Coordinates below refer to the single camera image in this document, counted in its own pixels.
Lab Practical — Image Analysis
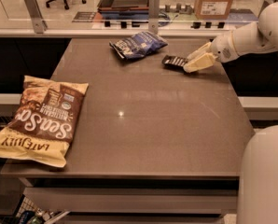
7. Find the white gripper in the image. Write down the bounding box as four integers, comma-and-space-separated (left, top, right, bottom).
183, 32, 239, 73

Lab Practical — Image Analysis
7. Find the dark rxbar chocolate bar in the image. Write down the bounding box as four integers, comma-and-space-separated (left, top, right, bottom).
161, 55, 188, 68

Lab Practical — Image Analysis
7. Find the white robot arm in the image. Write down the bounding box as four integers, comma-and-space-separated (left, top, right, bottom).
184, 2, 278, 224

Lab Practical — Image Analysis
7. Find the blue chip bag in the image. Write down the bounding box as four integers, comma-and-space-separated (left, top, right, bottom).
109, 31, 168, 60

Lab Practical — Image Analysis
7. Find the brown Late July chip bag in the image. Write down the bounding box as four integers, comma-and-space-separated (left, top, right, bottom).
0, 76, 89, 168

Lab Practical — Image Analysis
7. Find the cardboard box with label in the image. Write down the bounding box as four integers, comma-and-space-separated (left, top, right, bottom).
194, 0, 233, 20

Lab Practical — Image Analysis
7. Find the open dark case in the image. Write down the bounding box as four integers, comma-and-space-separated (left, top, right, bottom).
97, 0, 149, 16

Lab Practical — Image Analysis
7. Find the middle metal glass bracket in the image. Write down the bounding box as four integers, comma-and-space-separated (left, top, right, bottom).
148, 0, 160, 34

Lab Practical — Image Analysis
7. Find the left metal glass bracket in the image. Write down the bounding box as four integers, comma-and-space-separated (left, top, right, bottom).
24, 0, 47, 34

